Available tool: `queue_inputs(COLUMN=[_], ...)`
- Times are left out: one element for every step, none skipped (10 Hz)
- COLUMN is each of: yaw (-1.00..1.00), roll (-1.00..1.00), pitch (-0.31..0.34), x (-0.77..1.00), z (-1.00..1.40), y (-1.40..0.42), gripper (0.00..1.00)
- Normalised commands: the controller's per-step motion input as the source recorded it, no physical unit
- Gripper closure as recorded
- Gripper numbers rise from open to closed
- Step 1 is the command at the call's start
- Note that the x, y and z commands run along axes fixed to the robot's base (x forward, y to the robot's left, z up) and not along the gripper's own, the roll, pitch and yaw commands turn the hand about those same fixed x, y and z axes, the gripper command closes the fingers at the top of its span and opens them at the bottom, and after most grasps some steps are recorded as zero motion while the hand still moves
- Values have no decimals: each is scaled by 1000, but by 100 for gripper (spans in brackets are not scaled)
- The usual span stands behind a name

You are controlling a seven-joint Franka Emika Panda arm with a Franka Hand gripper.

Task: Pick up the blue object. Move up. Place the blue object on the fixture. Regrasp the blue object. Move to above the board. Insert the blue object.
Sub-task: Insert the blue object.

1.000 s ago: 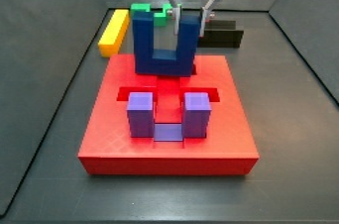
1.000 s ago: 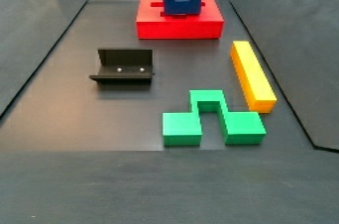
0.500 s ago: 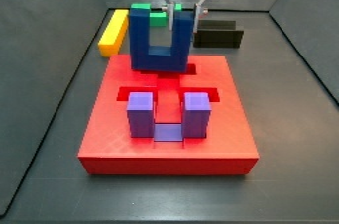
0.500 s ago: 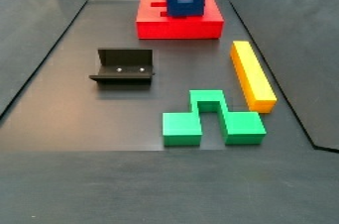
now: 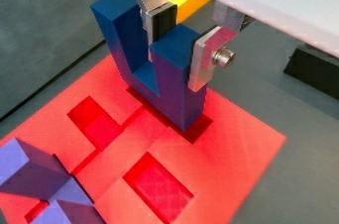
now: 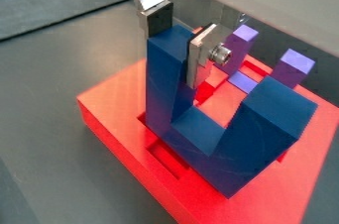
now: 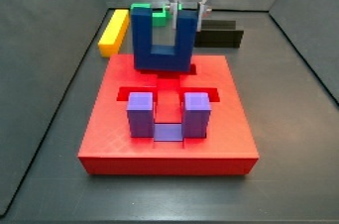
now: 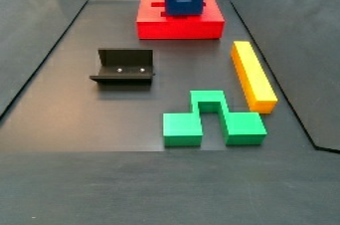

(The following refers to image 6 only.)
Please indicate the red fixture base block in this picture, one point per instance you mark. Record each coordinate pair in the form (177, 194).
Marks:
(277, 195)

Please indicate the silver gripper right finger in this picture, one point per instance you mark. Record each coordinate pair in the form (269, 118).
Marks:
(217, 44)

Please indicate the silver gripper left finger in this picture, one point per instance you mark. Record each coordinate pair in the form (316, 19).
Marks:
(155, 15)

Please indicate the purple U-shaped block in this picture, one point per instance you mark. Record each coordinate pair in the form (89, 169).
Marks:
(292, 68)

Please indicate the blue U-shaped block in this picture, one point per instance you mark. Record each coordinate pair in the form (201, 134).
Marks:
(229, 155)

